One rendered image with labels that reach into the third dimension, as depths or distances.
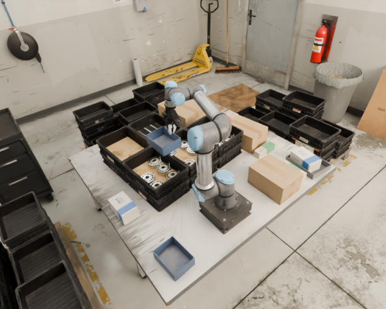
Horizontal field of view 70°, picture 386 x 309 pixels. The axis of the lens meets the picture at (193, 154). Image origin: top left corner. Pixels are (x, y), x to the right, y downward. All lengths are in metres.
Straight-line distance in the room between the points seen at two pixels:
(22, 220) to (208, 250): 1.54
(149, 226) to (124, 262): 0.80
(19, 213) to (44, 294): 0.82
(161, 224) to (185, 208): 0.20
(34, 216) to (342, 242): 2.60
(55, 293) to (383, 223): 2.74
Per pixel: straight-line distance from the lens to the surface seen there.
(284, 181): 1.94
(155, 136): 1.94
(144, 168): 2.09
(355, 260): 2.77
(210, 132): 1.33
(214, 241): 1.77
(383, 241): 3.00
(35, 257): 2.47
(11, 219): 2.67
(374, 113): 4.21
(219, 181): 1.65
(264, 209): 1.95
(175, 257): 1.73
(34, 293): 2.16
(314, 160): 2.26
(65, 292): 2.07
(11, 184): 3.14
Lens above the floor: 2.19
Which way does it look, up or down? 39 degrees down
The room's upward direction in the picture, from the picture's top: 4 degrees counter-clockwise
